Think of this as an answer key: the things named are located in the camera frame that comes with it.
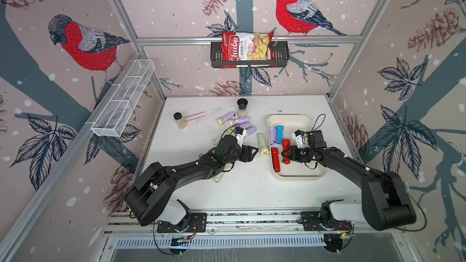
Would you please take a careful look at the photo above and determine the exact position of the red flashlight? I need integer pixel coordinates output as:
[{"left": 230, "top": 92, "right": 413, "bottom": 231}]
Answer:
[
  {"left": 282, "top": 139, "right": 291, "bottom": 151},
  {"left": 271, "top": 147, "right": 281, "bottom": 173}
]

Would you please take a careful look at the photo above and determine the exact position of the green flashlight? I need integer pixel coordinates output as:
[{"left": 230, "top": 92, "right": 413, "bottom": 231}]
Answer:
[
  {"left": 212, "top": 136, "right": 222, "bottom": 146},
  {"left": 257, "top": 133, "right": 269, "bottom": 155},
  {"left": 212, "top": 172, "right": 224, "bottom": 183}
]

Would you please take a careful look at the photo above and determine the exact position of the blue flashlight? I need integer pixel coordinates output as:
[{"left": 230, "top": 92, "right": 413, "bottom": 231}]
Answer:
[{"left": 275, "top": 124, "right": 284, "bottom": 144}]

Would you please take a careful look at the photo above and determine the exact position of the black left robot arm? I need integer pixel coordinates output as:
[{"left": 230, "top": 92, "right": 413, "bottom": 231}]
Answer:
[{"left": 124, "top": 135, "right": 258, "bottom": 226}]

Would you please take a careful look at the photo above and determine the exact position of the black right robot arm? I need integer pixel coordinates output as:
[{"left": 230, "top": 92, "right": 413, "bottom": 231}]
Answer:
[{"left": 282, "top": 131, "right": 417, "bottom": 231}]

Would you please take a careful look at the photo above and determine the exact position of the cream plastic storage tray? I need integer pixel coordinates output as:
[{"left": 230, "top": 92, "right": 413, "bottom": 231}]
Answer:
[{"left": 267, "top": 115, "right": 326, "bottom": 181}]

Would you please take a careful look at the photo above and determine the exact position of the green flashlight under purple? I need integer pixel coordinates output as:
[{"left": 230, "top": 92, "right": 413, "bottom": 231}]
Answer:
[{"left": 212, "top": 136, "right": 222, "bottom": 146}]

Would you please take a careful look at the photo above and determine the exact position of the purple flashlight top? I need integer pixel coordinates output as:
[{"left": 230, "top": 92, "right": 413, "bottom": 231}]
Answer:
[{"left": 216, "top": 111, "right": 235, "bottom": 126}]

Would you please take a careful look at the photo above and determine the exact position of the black-top pepper grinder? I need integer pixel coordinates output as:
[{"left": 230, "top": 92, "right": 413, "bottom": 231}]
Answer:
[{"left": 237, "top": 98, "right": 248, "bottom": 118}]

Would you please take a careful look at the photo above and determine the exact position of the small glass spice bottle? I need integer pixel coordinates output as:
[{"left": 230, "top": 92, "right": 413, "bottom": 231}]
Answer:
[{"left": 174, "top": 112, "right": 187, "bottom": 129}]

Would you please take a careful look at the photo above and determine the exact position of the red cassava chips bag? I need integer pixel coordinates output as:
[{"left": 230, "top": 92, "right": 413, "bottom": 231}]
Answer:
[{"left": 222, "top": 32, "right": 274, "bottom": 62}]

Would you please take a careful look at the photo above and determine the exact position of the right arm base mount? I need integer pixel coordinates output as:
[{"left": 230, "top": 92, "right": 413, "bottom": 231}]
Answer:
[{"left": 296, "top": 200, "right": 354, "bottom": 232}]

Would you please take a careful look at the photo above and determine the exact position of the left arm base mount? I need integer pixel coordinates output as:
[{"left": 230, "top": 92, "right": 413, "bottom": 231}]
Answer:
[{"left": 156, "top": 200, "right": 207, "bottom": 234}]

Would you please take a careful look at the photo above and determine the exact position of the aluminium front rail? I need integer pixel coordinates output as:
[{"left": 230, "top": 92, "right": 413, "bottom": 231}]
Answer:
[{"left": 105, "top": 209, "right": 405, "bottom": 237}]

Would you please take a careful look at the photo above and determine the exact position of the black wall basket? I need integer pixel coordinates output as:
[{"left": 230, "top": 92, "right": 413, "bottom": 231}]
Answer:
[{"left": 211, "top": 41, "right": 290, "bottom": 69}]

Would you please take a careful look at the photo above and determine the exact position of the white wire mesh shelf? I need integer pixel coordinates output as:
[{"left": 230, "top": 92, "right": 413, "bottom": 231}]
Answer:
[{"left": 92, "top": 59, "right": 155, "bottom": 138}]

